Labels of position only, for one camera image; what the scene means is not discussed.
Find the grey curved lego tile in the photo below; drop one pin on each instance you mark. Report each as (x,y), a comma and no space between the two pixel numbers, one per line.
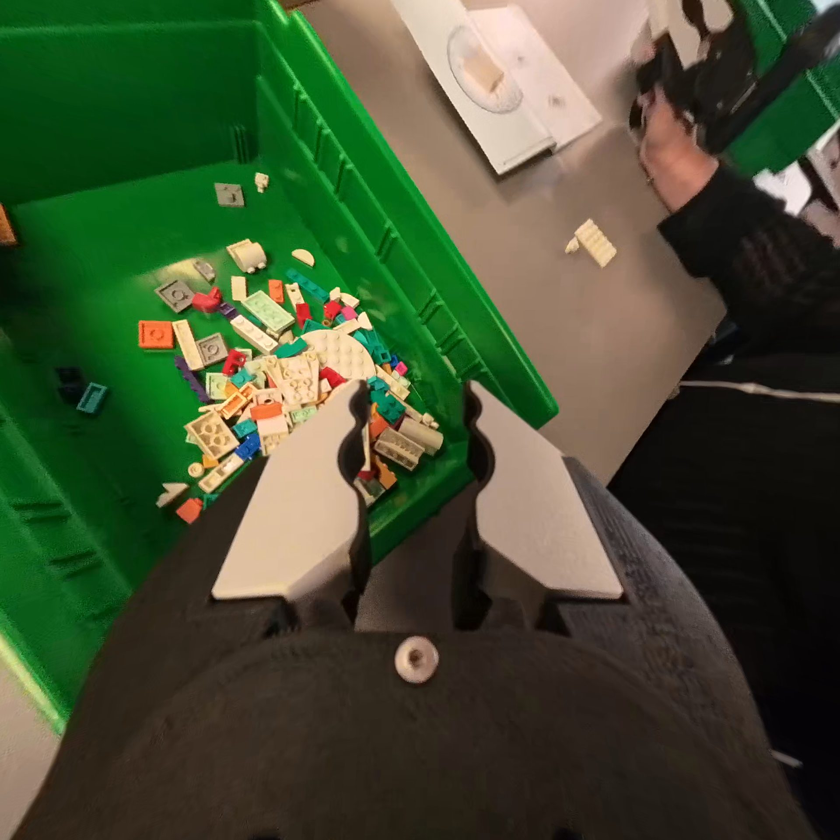
(205,269)

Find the person's right forearm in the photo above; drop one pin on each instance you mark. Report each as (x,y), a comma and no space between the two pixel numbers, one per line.
(754,262)

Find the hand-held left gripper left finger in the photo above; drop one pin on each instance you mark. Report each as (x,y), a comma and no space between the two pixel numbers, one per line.
(295,525)

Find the white instruction booklet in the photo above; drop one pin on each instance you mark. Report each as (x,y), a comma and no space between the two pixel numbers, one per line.
(512,131)

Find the teal small lego brick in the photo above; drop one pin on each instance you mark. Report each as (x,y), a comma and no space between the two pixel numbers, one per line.
(92,398)

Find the person's right hand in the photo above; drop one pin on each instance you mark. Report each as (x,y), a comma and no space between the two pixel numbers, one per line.
(669,157)

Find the cream curved lego brick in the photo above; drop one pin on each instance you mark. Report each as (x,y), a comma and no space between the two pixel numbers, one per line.
(246,254)

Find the dark blue lego slope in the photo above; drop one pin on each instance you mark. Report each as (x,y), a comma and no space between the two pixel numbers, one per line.
(69,380)

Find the person's dark pants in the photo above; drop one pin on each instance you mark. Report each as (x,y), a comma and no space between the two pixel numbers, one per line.
(722,558)

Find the cream rectangular lego plate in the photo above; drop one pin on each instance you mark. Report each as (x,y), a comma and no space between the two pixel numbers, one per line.
(596,243)

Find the grey square lego plate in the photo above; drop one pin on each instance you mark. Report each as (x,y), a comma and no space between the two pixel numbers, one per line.
(229,195)

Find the green plastic bin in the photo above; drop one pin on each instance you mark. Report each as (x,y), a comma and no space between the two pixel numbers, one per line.
(781,138)
(98,98)

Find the cream half-round lego tile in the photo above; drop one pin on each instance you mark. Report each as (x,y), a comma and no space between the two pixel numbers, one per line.
(304,257)

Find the pile of mixed lego pieces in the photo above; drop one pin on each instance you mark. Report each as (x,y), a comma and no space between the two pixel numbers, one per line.
(334,348)

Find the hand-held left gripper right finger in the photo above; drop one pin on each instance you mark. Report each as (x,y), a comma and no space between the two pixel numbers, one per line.
(544,525)

